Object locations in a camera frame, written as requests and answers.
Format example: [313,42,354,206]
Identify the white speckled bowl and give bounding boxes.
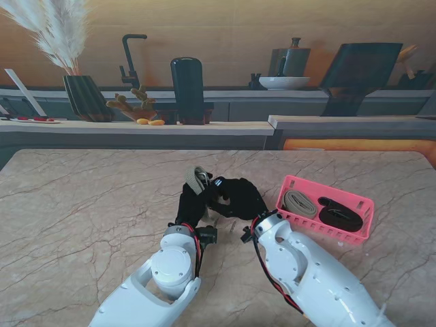
[258,76,311,91]

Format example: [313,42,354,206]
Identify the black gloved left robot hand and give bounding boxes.
[175,173,215,228]

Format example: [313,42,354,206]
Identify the arm red black cables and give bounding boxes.
[251,217,307,316]
[185,224,204,277]

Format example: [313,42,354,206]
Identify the dark utensil holder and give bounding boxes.
[398,69,436,90]

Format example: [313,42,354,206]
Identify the white pampas grass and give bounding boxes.
[0,0,93,78]

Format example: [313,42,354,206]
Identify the grey pot with lid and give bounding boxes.
[268,37,311,78]

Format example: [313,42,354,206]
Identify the black kitchen faucet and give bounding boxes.
[119,33,149,90]

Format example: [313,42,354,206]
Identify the dark ribbed vase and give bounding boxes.
[62,74,115,123]

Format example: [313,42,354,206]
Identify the wooden kitchen utensils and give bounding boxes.
[396,44,420,78]

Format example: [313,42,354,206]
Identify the cactus plants in bowl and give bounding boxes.
[105,84,159,122]

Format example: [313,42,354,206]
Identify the white leaning board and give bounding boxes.
[3,67,48,117]

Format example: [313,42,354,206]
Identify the pink plastic storage basket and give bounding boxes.
[275,174,375,246]

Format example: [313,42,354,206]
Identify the dark brown belt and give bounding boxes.
[317,196,364,234]

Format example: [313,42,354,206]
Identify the beige woven belt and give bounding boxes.
[283,189,320,219]
[183,166,209,221]

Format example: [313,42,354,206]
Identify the raised counter orange glow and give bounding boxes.
[267,114,436,151]

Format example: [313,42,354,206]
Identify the right arm red black cables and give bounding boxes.
[251,217,307,316]

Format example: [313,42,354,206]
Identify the plate with red food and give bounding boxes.
[9,116,64,124]

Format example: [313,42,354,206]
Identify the left arm red black cables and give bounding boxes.
[185,224,204,277]

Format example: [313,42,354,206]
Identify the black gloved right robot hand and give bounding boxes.
[206,176,269,222]

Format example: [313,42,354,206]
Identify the tall black cylinder container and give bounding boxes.
[170,57,206,125]

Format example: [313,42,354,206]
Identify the grey back counter cabinets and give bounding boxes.
[0,87,436,122]

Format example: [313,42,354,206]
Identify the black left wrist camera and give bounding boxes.
[197,225,219,245]

